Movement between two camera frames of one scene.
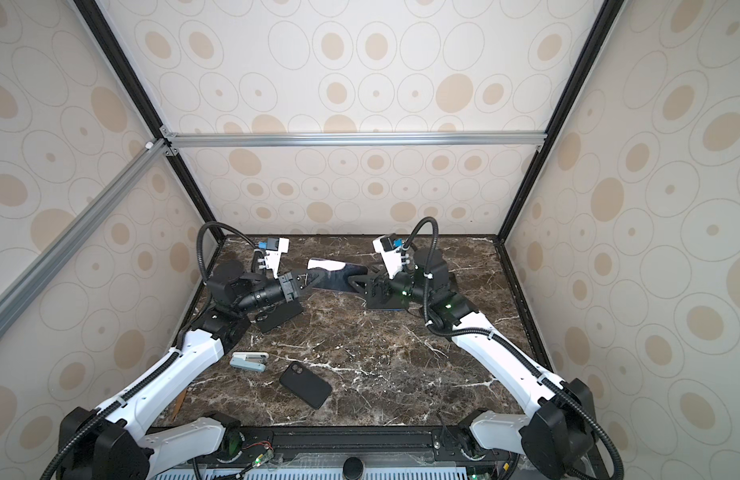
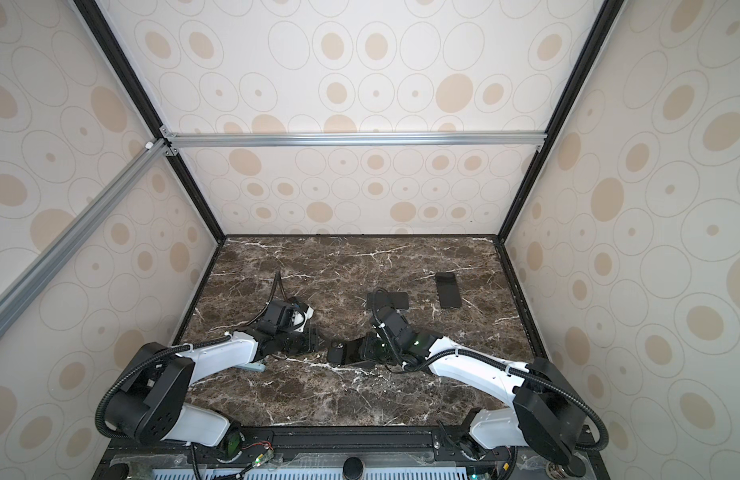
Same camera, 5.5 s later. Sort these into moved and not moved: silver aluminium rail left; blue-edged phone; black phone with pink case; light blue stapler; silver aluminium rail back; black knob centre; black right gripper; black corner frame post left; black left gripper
Moved: black left gripper; black phone with pink case; black right gripper
Not moved: blue-edged phone; black knob centre; black corner frame post left; silver aluminium rail left; silver aluminium rail back; light blue stapler
